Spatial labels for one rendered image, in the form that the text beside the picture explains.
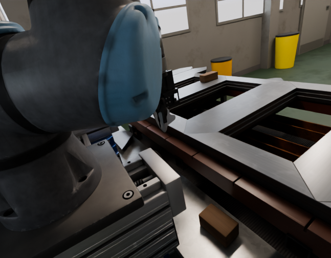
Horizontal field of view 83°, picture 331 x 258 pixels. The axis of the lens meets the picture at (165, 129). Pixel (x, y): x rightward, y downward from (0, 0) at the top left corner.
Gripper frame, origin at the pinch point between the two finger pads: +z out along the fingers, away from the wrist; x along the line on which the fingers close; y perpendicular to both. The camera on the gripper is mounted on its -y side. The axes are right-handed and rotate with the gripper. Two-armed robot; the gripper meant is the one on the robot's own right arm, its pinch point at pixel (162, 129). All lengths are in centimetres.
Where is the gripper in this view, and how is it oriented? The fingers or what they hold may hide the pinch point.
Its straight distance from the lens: 68.7
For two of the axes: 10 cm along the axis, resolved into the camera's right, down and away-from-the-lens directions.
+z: 1.8, 8.7, 4.5
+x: -5.4, -3.0, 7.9
